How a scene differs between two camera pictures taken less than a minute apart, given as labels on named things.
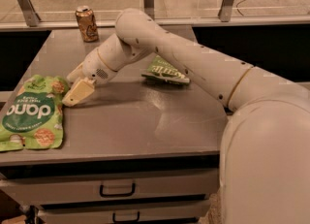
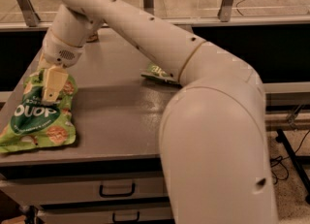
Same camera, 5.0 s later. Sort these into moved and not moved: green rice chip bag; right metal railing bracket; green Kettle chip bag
Moved: green rice chip bag
Not moved: right metal railing bracket; green Kettle chip bag
